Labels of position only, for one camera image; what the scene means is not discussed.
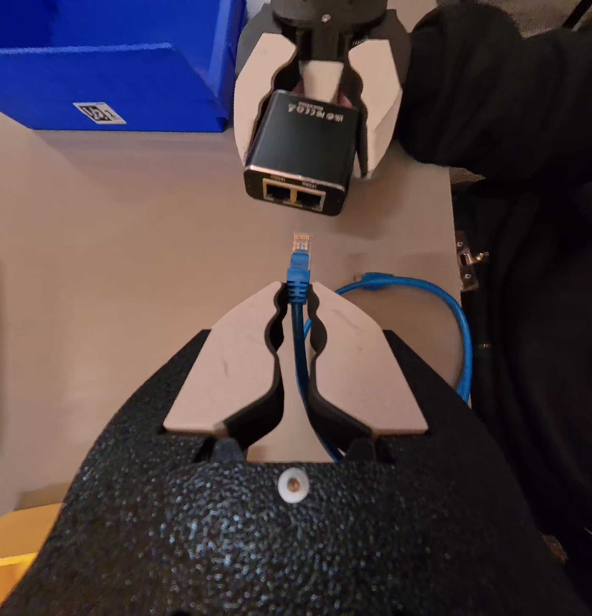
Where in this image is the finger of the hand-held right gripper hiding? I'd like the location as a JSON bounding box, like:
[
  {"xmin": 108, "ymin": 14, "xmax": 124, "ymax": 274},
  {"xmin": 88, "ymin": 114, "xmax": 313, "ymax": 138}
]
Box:
[
  {"xmin": 339, "ymin": 38, "xmax": 405, "ymax": 181},
  {"xmin": 233, "ymin": 32, "xmax": 306, "ymax": 167}
]

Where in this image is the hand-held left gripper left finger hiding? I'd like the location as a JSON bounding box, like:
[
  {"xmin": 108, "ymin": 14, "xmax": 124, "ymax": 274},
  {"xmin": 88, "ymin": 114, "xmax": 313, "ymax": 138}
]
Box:
[{"xmin": 162, "ymin": 280, "xmax": 286, "ymax": 440}]

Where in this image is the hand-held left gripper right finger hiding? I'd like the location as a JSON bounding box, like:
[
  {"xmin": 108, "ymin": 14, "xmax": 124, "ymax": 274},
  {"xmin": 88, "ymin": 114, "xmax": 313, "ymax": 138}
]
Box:
[{"xmin": 308, "ymin": 281, "xmax": 429, "ymax": 441}]

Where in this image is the black network adapter box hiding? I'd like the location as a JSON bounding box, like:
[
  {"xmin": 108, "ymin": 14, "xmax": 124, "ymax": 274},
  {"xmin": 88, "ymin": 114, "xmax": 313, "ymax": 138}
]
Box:
[{"xmin": 243, "ymin": 90, "xmax": 362, "ymax": 216}]

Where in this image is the blue ethernet cable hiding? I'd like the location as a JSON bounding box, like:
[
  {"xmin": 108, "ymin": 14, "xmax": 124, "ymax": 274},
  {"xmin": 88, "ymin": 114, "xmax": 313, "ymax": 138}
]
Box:
[{"xmin": 286, "ymin": 232, "xmax": 473, "ymax": 464}]

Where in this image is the yellow plastic bin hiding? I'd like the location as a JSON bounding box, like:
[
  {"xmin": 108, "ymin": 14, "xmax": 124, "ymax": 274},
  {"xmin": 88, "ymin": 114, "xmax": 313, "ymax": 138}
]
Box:
[{"xmin": 0, "ymin": 503, "xmax": 63, "ymax": 616}]

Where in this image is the person's right forearm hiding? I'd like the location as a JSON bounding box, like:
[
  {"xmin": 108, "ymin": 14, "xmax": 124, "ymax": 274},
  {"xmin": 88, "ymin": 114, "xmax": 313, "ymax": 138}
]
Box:
[{"xmin": 397, "ymin": 0, "xmax": 592, "ymax": 180}]

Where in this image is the grey desk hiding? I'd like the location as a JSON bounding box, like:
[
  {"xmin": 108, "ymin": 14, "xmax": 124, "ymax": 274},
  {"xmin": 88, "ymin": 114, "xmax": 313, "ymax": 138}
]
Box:
[{"xmin": 0, "ymin": 103, "xmax": 472, "ymax": 511}]

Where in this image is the blue plastic bin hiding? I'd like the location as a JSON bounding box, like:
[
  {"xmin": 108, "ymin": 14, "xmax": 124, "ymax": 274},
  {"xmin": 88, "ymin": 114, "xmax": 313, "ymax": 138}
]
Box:
[{"xmin": 0, "ymin": 0, "xmax": 248, "ymax": 133}]

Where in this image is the person's dark clothing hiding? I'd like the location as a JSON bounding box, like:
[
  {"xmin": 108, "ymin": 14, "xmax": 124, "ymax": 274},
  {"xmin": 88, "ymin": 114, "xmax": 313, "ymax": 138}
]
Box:
[{"xmin": 450, "ymin": 164, "xmax": 592, "ymax": 616}]

